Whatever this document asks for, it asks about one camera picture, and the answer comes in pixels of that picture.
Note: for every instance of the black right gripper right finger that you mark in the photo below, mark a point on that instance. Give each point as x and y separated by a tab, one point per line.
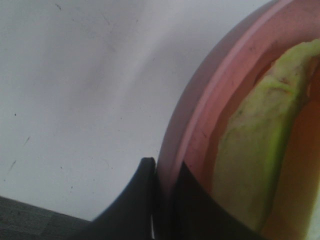
196	216

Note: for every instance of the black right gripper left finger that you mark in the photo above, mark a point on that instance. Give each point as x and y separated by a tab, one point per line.
129	216

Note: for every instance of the white bread sandwich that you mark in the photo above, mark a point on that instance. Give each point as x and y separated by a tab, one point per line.
251	150

